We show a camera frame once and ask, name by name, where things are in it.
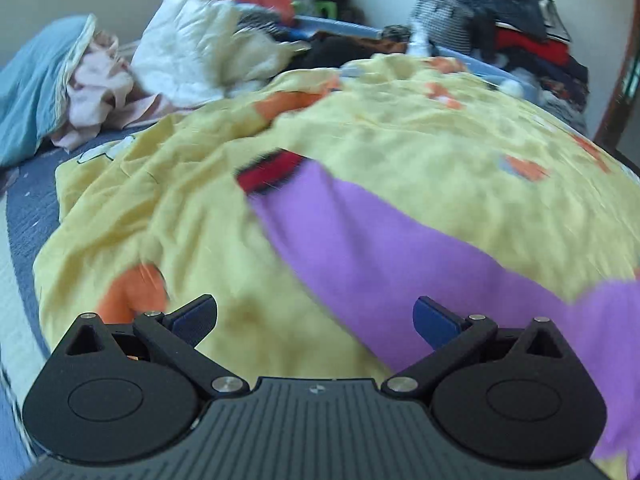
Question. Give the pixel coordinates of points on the yellow blanket with orange print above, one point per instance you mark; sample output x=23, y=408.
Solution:
x=450, y=160

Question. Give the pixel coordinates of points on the wooden door frame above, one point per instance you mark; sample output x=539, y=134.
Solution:
x=620, y=105

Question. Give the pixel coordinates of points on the blue patterned bed sheet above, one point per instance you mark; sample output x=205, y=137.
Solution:
x=30, y=200

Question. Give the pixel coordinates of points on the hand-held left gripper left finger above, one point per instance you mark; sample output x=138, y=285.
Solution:
x=196, y=316

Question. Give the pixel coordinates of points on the green object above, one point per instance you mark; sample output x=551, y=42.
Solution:
x=327, y=9

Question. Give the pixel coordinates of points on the purple garment with red cuff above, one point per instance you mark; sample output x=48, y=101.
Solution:
x=380, y=270

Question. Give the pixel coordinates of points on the houndstooth grey garment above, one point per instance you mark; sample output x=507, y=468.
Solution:
x=442, y=20

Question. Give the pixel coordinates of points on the blue bed rail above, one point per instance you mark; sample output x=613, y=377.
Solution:
x=340, y=27

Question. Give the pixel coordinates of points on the dark patterned cloth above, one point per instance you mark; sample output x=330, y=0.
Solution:
x=565, y=90

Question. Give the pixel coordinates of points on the cream white quilt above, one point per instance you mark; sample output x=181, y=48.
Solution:
x=195, y=45

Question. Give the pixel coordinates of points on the black cloth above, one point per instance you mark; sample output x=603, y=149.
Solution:
x=345, y=50

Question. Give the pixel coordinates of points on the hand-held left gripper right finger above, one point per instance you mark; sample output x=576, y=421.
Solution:
x=434, y=321

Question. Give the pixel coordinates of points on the pink cloth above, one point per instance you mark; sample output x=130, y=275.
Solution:
x=100, y=90

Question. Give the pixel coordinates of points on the light blue pillow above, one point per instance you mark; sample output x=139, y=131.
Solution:
x=35, y=90

